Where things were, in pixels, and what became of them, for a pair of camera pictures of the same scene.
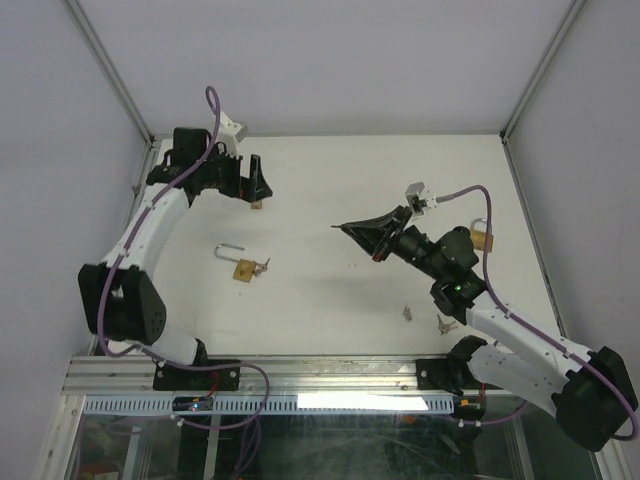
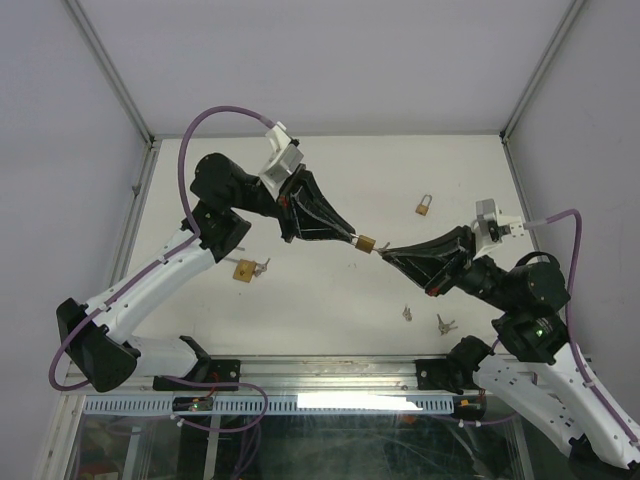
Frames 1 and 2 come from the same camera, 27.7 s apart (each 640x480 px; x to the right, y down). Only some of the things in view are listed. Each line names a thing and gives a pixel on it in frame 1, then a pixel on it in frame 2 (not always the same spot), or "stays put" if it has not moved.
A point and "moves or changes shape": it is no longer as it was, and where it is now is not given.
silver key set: (261, 267) stays put
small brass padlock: (260, 205) moves or changes shape
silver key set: (407, 312) stays put
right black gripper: (374, 234) → (435, 263)
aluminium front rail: (285, 376) stays put
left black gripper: (250, 189) → (304, 211)
